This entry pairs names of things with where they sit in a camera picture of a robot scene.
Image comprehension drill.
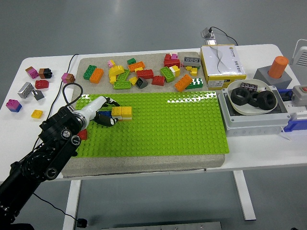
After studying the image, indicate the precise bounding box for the black cable with plug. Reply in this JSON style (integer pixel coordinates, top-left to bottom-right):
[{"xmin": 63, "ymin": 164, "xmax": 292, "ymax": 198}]
[{"xmin": 32, "ymin": 54, "xmax": 87, "ymax": 228}]

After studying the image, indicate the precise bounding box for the orange long toy brick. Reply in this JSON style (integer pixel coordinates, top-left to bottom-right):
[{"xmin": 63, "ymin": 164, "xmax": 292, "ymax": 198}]
[
  {"xmin": 90, "ymin": 68, "xmax": 105, "ymax": 84},
  {"xmin": 128, "ymin": 61, "xmax": 146, "ymax": 72},
  {"xmin": 174, "ymin": 74, "xmax": 193, "ymax": 93}
]

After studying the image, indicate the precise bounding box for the dark connector strip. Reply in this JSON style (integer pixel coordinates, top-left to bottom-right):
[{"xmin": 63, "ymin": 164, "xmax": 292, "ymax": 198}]
[{"xmin": 240, "ymin": 82, "xmax": 260, "ymax": 92}]

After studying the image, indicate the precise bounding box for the blue and white fixture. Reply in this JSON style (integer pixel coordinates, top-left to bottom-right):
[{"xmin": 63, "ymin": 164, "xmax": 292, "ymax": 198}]
[{"xmin": 279, "ymin": 88, "xmax": 307, "ymax": 134}]

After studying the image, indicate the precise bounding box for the grey-brown foam mat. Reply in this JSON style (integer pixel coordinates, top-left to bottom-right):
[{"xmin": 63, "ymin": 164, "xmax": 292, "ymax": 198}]
[{"xmin": 61, "ymin": 51, "xmax": 226, "ymax": 178}]

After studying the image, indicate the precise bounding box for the large black nut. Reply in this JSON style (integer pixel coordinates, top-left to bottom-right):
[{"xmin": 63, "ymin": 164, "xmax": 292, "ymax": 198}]
[
  {"xmin": 256, "ymin": 91, "xmax": 276, "ymax": 111},
  {"xmin": 231, "ymin": 87, "xmax": 252, "ymax": 105},
  {"xmin": 248, "ymin": 92, "xmax": 260, "ymax": 108}
]

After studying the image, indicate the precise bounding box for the green brick with white studs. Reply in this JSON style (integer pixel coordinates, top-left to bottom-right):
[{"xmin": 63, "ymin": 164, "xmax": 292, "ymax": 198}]
[{"xmin": 186, "ymin": 78, "xmax": 204, "ymax": 91}]

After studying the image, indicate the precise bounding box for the light grey long brick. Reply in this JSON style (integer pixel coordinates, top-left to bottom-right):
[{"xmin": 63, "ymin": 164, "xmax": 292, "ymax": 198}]
[{"xmin": 17, "ymin": 81, "xmax": 34, "ymax": 99}]

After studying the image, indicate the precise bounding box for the grey long toy brick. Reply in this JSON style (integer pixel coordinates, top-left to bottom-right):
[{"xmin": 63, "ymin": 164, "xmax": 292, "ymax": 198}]
[{"xmin": 183, "ymin": 56, "xmax": 201, "ymax": 67}]

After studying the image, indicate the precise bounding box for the pink and brown brick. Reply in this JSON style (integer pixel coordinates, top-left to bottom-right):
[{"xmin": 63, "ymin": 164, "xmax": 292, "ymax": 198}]
[{"xmin": 61, "ymin": 73, "xmax": 76, "ymax": 84}]

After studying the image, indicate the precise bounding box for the thin black device cable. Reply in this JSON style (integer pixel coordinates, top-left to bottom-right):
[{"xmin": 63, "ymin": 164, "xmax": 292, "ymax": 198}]
[{"xmin": 208, "ymin": 26, "xmax": 239, "ymax": 46}]

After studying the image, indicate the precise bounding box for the white table leg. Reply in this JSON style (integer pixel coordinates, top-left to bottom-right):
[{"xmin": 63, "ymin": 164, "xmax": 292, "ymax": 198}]
[
  {"xmin": 232, "ymin": 170, "xmax": 257, "ymax": 221},
  {"xmin": 62, "ymin": 179, "xmax": 83, "ymax": 230}
]

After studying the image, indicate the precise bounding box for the red long toy brick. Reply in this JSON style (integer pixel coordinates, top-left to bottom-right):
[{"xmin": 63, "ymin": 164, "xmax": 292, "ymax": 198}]
[
  {"xmin": 164, "ymin": 58, "xmax": 181, "ymax": 69},
  {"xmin": 136, "ymin": 69, "xmax": 154, "ymax": 80}
]

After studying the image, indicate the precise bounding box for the grey box with red button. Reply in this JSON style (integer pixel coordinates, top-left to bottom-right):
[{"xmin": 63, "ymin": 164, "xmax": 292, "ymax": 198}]
[{"xmin": 291, "ymin": 85, "xmax": 307, "ymax": 108}]

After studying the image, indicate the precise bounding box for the white zip tie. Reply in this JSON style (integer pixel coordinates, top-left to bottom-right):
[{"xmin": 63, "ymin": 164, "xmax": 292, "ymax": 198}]
[{"xmin": 280, "ymin": 130, "xmax": 292, "ymax": 142}]

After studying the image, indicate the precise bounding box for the brown and black brick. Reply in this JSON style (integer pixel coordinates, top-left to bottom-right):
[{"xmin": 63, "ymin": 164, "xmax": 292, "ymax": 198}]
[{"xmin": 38, "ymin": 68, "xmax": 53, "ymax": 79}]

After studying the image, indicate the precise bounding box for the pink brick with brown top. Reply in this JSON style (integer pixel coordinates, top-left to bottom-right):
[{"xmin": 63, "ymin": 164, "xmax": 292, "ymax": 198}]
[{"xmin": 25, "ymin": 66, "xmax": 40, "ymax": 79}]

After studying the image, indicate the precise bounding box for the yellow curved toy brick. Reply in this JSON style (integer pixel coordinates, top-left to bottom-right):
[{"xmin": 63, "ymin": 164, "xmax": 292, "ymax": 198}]
[{"xmin": 108, "ymin": 65, "xmax": 125, "ymax": 77}]

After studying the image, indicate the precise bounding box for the small silver device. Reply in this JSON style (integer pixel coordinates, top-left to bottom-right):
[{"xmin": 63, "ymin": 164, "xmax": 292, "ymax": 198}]
[{"xmin": 201, "ymin": 27, "xmax": 219, "ymax": 46}]

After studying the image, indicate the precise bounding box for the grey block holder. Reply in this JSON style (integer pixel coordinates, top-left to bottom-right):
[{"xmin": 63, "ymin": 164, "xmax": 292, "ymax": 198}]
[{"xmin": 253, "ymin": 66, "xmax": 293, "ymax": 90}]

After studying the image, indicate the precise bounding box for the orange cylinder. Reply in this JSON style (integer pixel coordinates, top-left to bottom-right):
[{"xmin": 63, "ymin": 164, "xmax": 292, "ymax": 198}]
[{"xmin": 268, "ymin": 56, "xmax": 289, "ymax": 79}]

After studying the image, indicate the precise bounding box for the dark grey sloped brick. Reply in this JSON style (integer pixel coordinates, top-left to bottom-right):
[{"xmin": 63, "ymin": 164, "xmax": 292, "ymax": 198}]
[
  {"xmin": 31, "ymin": 89, "xmax": 46, "ymax": 101},
  {"xmin": 135, "ymin": 77, "xmax": 149, "ymax": 89}
]

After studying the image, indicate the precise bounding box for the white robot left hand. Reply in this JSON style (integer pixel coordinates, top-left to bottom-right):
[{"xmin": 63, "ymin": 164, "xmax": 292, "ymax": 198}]
[{"xmin": 80, "ymin": 95, "xmax": 120, "ymax": 127}]

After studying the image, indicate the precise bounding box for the grey plastic junction box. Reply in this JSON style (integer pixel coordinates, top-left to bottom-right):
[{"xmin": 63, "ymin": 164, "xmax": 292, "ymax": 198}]
[{"xmin": 218, "ymin": 85, "xmax": 292, "ymax": 138}]

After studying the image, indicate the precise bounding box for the magenta and blue brick stack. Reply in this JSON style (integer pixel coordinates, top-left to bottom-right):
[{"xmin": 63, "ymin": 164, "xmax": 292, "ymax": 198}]
[{"xmin": 6, "ymin": 99, "xmax": 23, "ymax": 113}]

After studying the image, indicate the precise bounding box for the dark green long brick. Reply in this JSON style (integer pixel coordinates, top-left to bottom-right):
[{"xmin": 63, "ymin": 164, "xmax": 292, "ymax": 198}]
[{"xmin": 83, "ymin": 65, "xmax": 97, "ymax": 81}]

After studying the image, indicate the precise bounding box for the white bowl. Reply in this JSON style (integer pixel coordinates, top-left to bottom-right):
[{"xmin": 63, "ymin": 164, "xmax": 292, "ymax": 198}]
[{"xmin": 227, "ymin": 79, "xmax": 279, "ymax": 117}]

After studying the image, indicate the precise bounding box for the lime green toy brick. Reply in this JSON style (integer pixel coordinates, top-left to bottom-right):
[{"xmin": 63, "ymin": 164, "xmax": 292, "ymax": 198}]
[
  {"xmin": 116, "ymin": 69, "xmax": 131, "ymax": 82},
  {"xmin": 113, "ymin": 80, "xmax": 132, "ymax": 90},
  {"xmin": 160, "ymin": 66, "xmax": 175, "ymax": 83}
]

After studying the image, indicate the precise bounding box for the white perforated stand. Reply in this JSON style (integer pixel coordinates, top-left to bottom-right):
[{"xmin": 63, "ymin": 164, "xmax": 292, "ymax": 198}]
[{"xmin": 289, "ymin": 39, "xmax": 307, "ymax": 70}]

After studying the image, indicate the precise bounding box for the green studded baseplate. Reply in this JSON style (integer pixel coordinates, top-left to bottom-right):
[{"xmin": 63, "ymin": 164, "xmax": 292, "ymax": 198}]
[{"xmin": 71, "ymin": 92, "xmax": 230, "ymax": 158}]

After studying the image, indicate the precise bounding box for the white and yellow cardboard box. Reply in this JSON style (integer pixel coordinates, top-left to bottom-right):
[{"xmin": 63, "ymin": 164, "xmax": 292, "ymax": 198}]
[{"xmin": 200, "ymin": 45, "xmax": 247, "ymax": 91}]

